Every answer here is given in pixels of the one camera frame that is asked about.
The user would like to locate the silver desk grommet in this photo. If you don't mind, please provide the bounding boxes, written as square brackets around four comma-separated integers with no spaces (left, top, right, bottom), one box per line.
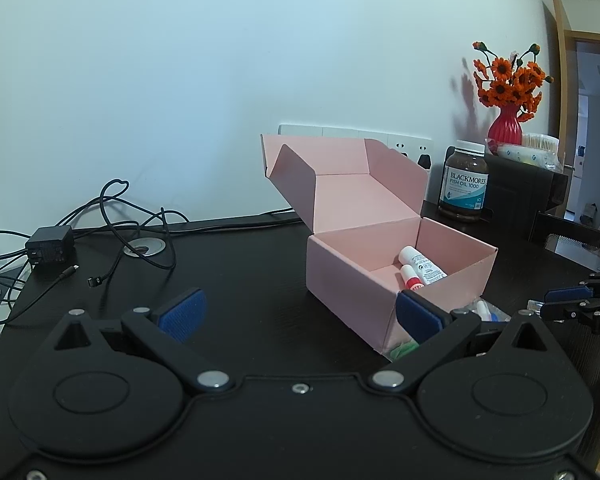
[123,237,166,258]

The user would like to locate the black plug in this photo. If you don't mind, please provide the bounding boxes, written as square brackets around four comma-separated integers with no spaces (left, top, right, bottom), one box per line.
[417,154,431,170]
[444,145,455,162]

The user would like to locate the white red glue tube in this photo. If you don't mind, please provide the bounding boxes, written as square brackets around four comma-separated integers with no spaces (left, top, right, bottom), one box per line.
[400,264,424,290]

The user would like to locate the colourful card package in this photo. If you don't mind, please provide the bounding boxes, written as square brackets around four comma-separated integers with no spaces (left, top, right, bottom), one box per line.
[386,340,419,362]

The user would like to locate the white cream tube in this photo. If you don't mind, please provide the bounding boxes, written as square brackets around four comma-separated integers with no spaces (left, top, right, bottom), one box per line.
[398,246,446,286]

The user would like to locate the cotton swab box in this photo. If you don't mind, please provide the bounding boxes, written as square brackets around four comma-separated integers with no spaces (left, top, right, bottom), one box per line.
[496,133,562,172]

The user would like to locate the orange flowers red vase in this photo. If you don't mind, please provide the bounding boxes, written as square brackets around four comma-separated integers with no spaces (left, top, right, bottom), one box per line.
[472,41,554,152]

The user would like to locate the black power adapter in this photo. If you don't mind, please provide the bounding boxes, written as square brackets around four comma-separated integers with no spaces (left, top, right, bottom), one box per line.
[24,226,76,269]

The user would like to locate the brown supplement bottle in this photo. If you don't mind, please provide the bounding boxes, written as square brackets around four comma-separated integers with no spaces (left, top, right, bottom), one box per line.
[438,140,489,218]

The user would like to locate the black tangled cable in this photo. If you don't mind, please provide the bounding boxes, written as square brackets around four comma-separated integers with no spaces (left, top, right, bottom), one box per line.
[0,178,301,326]

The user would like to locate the white wall socket strip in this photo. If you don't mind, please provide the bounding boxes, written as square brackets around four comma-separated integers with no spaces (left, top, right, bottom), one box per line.
[277,124,434,167]

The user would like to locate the clear plastic bag kit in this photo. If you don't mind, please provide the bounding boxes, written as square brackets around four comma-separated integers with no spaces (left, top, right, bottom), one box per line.
[463,298,510,323]

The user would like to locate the pink cardboard box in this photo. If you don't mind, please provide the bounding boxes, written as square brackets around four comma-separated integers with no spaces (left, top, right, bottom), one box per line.
[261,134,498,354]

